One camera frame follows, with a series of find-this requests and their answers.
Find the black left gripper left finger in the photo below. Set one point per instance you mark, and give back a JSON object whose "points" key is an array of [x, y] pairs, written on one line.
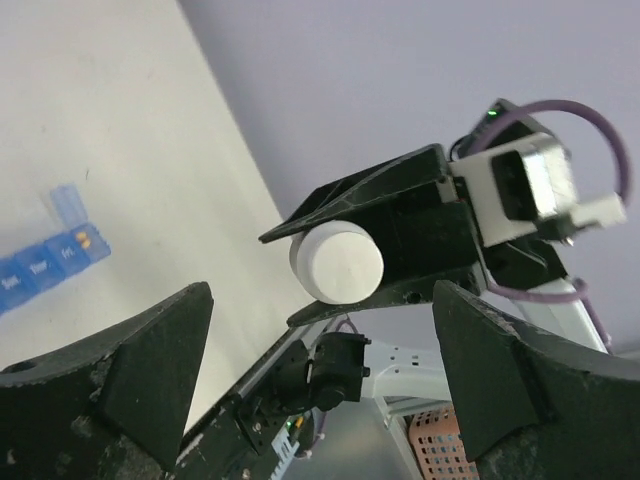
{"points": [[113, 405]]}

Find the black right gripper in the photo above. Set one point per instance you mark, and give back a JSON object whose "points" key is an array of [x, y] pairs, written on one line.
{"points": [[422, 243]]}

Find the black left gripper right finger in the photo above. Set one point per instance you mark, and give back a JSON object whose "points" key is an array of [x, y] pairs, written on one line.
{"points": [[531, 404]]}

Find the white cap dark pill bottle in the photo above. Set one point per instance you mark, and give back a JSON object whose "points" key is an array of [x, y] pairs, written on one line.
{"points": [[337, 262]]}

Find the blue weekly pill organizer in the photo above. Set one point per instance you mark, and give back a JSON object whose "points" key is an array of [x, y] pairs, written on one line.
{"points": [[38, 246]]}

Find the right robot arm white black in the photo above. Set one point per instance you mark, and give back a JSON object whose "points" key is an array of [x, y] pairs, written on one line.
{"points": [[504, 123]]}

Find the yellow pills in organizer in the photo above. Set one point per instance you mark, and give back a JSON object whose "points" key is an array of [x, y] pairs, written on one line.
{"points": [[83, 239]]}

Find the pink plastic basket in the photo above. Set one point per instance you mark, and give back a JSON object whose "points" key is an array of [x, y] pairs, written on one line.
{"points": [[437, 443]]}

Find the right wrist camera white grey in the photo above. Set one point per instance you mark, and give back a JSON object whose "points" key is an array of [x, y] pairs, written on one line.
{"points": [[526, 187]]}

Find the light blue cable duct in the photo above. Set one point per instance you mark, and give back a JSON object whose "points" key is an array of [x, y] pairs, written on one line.
{"points": [[285, 449]]}

